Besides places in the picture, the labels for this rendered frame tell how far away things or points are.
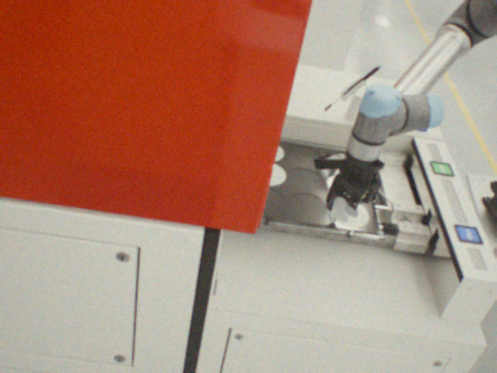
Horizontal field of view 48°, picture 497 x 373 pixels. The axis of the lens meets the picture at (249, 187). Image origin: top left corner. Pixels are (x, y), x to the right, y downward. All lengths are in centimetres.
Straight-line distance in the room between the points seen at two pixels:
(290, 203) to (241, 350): 37
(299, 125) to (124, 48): 103
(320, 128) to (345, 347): 64
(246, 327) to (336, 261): 29
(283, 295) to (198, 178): 59
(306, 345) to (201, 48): 83
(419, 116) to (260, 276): 50
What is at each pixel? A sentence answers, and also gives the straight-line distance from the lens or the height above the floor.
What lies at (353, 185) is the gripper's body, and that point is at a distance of 124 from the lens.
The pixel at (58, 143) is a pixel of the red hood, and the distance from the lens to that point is 74.
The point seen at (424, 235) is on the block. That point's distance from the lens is 143.
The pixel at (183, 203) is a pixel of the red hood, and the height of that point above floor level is 126.
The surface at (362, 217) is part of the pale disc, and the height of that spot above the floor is 90.
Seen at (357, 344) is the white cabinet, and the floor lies 77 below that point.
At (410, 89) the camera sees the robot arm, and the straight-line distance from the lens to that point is 137.
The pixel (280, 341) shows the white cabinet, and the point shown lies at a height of 74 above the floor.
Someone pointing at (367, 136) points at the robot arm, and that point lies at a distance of 117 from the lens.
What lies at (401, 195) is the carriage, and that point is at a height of 88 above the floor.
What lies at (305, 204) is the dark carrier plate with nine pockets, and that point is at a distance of 139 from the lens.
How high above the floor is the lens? 175
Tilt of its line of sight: 38 degrees down
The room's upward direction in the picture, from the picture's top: 12 degrees clockwise
